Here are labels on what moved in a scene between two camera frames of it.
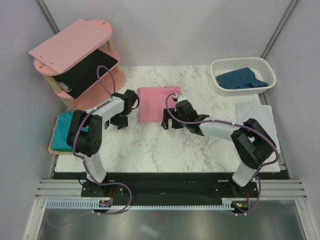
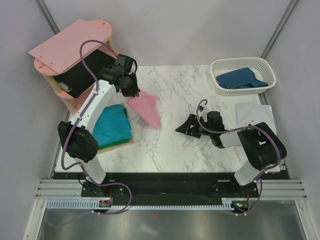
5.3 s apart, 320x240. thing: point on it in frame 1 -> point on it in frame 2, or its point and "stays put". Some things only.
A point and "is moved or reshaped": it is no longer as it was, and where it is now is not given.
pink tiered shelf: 68,47 stays put
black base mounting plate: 169,185 stays put
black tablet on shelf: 80,77 stays put
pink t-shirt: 152,101 is moved or reshaped
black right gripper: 173,111 -> 184,128
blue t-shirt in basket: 245,78 stays put
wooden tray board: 56,152 -> 112,129
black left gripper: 123,123 -> 135,91
